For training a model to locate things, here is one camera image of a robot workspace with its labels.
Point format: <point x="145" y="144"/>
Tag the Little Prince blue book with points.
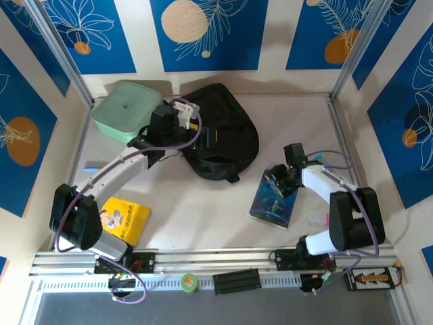
<point x="270" y="210"/>

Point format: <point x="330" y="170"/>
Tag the black student backpack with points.
<point x="233" y="135"/>

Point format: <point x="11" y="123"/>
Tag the blue capped copper pen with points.
<point x="89" y="168"/>

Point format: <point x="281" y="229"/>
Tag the yellow cartoon cover book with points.
<point x="132" y="220"/>

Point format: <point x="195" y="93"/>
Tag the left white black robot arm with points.
<point x="111" y="172"/>

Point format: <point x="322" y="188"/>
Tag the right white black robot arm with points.
<point x="355" y="216"/>

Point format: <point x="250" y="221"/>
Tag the mint green lunch box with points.
<point x="121" y="111"/>

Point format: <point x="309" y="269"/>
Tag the clear plastic case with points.
<point x="315" y="219"/>

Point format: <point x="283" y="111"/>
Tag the pink eraser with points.
<point x="326" y="220"/>

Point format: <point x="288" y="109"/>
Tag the black ribbed block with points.
<point x="236" y="281"/>

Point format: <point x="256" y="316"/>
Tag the black power distribution board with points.
<point x="368" y="278"/>

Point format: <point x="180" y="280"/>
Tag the green tape roll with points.
<point x="189" y="282"/>

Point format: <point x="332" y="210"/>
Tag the yellow power connector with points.
<point x="400" y="264"/>

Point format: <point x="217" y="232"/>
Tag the grey metal panel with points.
<point x="203" y="309"/>

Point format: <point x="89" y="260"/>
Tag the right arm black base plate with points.
<point x="284" y="259"/>

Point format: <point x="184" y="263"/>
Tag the aluminium table side rail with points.
<point x="69" y="169"/>
<point x="340" y="128"/>

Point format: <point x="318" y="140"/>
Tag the blue floral wall poster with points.
<point x="20" y="101"/>
<point x="311" y="40"/>
<point x="399" y="152"/>
<point x="101" y="50"/>
<point x="220" y="40"/>

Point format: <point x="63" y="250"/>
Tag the aluminium front rail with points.
<point x="209" y="259"/>

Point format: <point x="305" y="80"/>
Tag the aluminium frame post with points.
<point x="64" y="57"/>
<point x="355" y="50"/>

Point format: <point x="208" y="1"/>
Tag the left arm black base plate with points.
<point x="145" y="262"/>

